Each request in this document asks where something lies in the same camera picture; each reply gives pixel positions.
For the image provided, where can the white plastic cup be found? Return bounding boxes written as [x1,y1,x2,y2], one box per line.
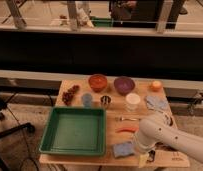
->
[125,93,141,111]

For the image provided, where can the orange bowl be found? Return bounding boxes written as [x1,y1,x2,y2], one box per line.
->
[88,74,107,92]

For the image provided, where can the blue cloth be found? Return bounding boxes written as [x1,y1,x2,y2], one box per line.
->
[145,95,168,110]

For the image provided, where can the blue plastic cup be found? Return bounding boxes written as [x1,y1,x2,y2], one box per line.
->
[81,93,93,107]

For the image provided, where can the red grape bunch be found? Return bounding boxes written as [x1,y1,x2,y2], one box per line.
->
[62,85,80,106]

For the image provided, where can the green plastic tray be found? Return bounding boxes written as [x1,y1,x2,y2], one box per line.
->
[39,107,106,156]

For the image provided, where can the orange fruit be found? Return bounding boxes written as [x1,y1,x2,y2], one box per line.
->
[150,81,162,92]

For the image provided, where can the purple bowl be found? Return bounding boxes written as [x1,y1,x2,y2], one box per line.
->
[114,76,135,95]

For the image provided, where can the blue sponge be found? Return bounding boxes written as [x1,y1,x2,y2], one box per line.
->
[113,141,135,158]

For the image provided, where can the black office chair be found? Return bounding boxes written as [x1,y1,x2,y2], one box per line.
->
[0,87,36,171]

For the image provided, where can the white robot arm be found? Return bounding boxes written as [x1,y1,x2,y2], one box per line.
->
[133,114,203,164]

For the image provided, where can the orange carrot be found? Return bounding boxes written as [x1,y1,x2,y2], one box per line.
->
[116,126,139,133]

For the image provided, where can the green bin behind window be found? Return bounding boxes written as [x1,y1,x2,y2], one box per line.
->
[91,16,113,27]

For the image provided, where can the metal cup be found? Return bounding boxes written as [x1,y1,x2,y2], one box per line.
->
[100,95,111,109]

